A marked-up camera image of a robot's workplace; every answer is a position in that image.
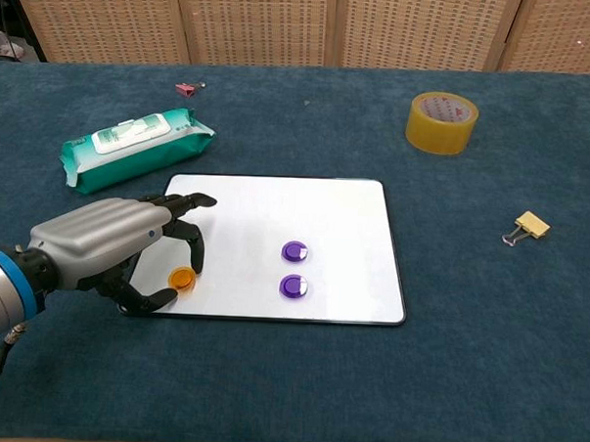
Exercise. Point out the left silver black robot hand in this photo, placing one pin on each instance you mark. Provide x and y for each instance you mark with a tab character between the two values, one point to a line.
98	237

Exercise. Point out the orange round magnet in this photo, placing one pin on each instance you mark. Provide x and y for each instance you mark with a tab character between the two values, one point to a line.
181	278

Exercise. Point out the purple round magnet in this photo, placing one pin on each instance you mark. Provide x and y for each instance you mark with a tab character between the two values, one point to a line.
293	286
295	251

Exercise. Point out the white rectangular board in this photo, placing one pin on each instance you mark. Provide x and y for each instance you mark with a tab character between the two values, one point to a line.
276	210

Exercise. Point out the green wet wipes pack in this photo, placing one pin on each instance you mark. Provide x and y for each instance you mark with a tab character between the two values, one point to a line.
136	150

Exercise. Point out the pink binder clip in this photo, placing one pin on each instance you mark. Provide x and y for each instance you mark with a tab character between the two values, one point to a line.
185	89

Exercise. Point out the white crumpled bag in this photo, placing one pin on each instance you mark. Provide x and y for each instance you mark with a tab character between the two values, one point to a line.
0	43

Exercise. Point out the dark blue table cloth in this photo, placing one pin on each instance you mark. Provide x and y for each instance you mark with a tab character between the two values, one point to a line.
317	378

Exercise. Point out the wooden woven folding screen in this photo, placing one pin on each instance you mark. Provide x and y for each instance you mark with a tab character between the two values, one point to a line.
259	23

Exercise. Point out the yellow packing tape roll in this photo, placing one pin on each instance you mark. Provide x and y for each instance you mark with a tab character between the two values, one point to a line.
436	134

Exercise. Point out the yellow binder clip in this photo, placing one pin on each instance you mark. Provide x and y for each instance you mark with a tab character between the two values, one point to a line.
535	224

